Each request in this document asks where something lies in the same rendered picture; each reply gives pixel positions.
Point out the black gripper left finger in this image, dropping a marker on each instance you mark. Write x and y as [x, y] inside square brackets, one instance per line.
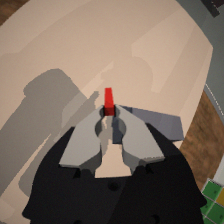
[79, 148]

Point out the red peg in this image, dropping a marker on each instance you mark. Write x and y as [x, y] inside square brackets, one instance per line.
[109, 104]

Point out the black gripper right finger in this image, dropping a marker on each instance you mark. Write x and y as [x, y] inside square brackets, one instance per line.
[144, 145]

